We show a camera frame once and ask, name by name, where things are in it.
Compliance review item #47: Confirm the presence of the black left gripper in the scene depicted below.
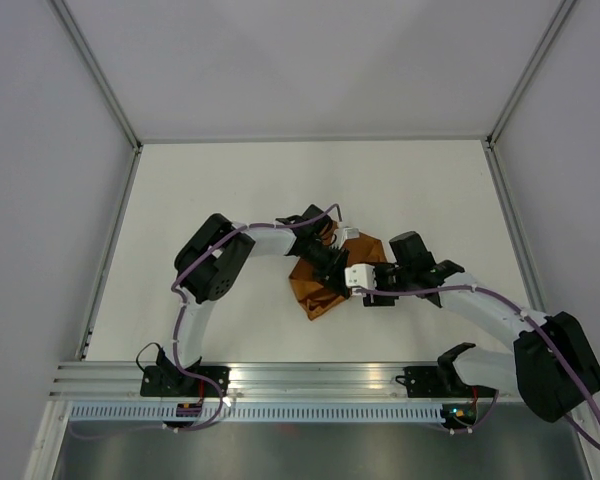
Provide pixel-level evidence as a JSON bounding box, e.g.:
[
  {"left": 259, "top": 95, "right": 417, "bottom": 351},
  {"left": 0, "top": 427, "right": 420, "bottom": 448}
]
[{"left": 301, "top": 239, "right": 349, "bottom": 301}]

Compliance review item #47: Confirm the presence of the orange cloth napkin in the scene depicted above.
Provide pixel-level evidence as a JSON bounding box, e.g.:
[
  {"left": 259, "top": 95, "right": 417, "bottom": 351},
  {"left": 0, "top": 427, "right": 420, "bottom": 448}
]
[{"left": 288, "top": 220, "right": 387, "bottom": 321}]

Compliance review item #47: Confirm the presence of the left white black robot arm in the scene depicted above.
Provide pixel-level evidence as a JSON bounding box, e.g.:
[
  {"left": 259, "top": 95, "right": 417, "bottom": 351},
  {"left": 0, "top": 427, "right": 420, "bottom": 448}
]
[{"left": 163, "top": 204, "right": 360, "bottom": 396}]

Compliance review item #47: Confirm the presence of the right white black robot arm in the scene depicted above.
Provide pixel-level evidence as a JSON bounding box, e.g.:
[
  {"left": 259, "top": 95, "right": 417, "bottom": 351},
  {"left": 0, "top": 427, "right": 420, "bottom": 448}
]
[{"left": 345, "top": 231, "right": 600, "bottom": 422}]

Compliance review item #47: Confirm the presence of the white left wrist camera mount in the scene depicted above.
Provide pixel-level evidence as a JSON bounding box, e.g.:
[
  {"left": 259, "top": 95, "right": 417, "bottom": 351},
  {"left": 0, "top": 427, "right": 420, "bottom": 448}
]
[{"left": 334, "top": 226, "right": 360, "bottom": 248}]

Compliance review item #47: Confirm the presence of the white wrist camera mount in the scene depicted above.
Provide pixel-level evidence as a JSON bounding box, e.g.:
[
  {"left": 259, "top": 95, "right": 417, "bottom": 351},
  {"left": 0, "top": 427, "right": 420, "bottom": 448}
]
[
  {"left": 344, "top": 263, "right": 377, "bottom": 296},
  {"left": 334, "top": 226, "right": 360, "bottom": 248}
]

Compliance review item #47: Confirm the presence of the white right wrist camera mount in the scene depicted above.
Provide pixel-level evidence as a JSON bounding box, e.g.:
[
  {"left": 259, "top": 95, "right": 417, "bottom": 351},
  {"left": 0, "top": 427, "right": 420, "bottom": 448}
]
[{"left": 344, "top": 263, "right": 377, "bottom": 296}]

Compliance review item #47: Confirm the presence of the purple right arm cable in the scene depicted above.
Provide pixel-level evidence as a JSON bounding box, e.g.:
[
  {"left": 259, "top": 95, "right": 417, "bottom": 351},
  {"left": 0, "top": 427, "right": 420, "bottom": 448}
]
[{"left": 352, "top": 284, "right": 600, "bottom": 454}]

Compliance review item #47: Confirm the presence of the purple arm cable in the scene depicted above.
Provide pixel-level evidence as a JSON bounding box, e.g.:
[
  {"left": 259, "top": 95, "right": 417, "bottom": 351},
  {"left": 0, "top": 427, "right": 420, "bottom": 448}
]
[
  {"left": 69, "top": 202, "right": 344, "bottom": 441},
  {"left": 352, "top": 284, "right": 600, "bottom": 454}
]

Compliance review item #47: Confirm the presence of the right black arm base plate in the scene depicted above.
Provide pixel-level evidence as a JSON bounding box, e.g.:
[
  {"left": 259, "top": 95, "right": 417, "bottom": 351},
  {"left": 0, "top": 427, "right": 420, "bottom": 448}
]
[{"left": 394, "top": 365, "right": 495, "bottom": 399}]

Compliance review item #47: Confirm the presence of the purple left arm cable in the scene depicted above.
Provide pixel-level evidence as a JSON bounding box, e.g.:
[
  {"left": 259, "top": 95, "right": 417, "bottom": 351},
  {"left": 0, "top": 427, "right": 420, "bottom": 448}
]
[{"left": 69, "top": 202, "right": 344, "bottom": 441}]

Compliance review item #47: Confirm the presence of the white slotted cable duct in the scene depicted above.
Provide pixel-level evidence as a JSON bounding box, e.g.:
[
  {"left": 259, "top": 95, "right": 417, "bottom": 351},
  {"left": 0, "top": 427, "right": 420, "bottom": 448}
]
[{"left": 70, "top": 402, "right": 443, "bottom": 423}]

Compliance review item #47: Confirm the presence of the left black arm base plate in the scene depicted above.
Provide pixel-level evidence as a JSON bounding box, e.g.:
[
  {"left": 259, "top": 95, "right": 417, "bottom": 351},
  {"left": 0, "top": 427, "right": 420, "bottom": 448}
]
[{"left": 140, "top": 365, "right": 230, "bottom": 398}]

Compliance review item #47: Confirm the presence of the aluminium front rail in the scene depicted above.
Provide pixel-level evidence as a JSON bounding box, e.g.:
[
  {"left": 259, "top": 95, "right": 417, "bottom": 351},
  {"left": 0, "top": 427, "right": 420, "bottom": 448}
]
[{"left": 48, "top": 361, "right": 469, "bottom": 403}]

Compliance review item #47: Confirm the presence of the aluminium frame post left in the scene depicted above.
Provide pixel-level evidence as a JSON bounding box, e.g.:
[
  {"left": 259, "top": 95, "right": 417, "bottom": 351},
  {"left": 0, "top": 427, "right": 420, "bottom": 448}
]
[{"left": 47, "top": 0, "right": 142, "bottom": 150}]

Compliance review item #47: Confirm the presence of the aluminium frame post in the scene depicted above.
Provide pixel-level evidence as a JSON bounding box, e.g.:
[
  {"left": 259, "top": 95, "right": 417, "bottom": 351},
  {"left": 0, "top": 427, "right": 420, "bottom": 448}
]
[
  {"left": 484, "top": 0, "right": 579, "bottom": 150},
  {"left": 47, "top": 0, "right": 142, "bottom": 150}
]

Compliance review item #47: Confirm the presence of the aluminium frame post right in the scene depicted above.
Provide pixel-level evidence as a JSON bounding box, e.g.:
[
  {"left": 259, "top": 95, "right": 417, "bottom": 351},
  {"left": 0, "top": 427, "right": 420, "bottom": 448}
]
[{"left": 484, "top": 0, "right": 579, "bottom": 150}]

